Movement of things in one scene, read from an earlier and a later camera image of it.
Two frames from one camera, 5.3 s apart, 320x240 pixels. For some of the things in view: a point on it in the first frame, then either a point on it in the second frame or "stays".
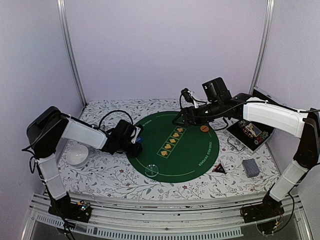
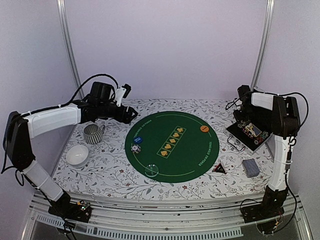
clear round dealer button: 151,170 stays
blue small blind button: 139,139 stays
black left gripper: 134,152 → 121,117
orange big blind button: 204,128 stays
